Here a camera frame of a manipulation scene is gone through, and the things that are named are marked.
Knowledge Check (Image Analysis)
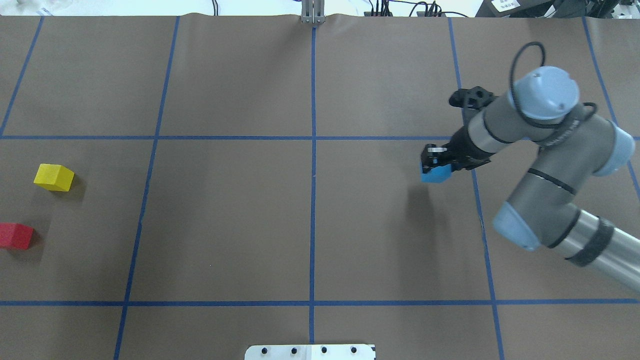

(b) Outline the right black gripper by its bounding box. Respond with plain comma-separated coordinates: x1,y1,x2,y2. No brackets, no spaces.
421,126,492,172

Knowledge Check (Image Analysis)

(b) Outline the blue wooden block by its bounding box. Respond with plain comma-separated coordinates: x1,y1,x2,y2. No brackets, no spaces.
420,164,452,183

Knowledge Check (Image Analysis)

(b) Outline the yellow wooden block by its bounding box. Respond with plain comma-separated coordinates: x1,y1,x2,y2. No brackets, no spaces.
33,163,75,192

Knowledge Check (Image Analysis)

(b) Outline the red wooden block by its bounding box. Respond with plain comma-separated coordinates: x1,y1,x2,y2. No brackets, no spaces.
0,222,34,250

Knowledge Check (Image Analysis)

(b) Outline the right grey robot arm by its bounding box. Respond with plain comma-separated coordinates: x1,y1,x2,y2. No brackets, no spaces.
420,66,639,291

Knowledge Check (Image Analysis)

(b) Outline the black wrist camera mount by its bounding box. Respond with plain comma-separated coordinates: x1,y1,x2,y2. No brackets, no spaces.
448,86,498,110

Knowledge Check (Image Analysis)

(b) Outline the aluminium post at table edge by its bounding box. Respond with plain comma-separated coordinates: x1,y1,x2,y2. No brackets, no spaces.
300,0,326,25

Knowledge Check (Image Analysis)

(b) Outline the white metal base plate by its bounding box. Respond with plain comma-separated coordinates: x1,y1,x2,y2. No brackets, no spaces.
244,344,377,360

